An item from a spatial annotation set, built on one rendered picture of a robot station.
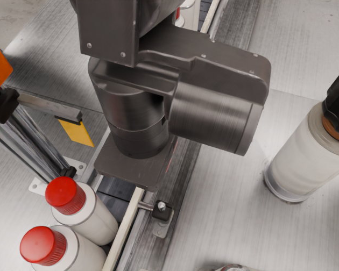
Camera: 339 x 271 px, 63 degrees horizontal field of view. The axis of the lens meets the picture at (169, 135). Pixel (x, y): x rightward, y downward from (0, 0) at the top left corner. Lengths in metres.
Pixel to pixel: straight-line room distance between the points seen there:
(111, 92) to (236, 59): 0.08
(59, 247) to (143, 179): 0.11
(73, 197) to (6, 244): 0.32
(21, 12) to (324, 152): 2.39
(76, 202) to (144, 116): 0.14
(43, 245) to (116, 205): 0.23
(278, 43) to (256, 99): 0.66
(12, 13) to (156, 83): 2.40
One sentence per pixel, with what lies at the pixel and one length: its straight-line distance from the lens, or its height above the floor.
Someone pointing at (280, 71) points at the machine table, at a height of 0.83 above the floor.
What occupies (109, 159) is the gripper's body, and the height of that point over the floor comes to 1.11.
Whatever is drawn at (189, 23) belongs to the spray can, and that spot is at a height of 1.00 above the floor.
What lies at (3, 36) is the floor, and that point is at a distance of 2.39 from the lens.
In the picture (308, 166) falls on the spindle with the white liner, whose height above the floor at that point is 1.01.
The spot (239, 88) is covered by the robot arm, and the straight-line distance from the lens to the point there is 0.18.
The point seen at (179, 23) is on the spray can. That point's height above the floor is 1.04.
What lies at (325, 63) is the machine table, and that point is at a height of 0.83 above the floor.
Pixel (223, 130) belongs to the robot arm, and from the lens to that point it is 0.18.
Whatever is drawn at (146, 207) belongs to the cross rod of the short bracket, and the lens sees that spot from 0.46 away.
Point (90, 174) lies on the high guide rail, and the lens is 0.44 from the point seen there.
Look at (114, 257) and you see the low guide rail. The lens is 0.45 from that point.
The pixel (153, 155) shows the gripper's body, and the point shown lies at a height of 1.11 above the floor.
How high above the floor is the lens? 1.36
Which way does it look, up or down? 61 degrees down
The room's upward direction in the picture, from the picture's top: straight up
